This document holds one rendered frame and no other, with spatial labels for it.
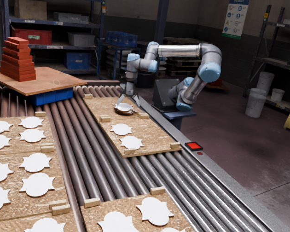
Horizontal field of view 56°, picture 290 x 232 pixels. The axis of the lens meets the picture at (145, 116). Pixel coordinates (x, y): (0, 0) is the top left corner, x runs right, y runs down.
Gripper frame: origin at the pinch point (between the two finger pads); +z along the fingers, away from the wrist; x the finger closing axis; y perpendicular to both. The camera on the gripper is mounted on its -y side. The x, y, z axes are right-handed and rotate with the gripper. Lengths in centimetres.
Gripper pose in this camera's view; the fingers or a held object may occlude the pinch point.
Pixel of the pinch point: (128, 107)
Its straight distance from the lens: 185.2
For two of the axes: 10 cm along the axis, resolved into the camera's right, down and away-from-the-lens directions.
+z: -1.2, 9.2, 3.8
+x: -9.9, -0.9, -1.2
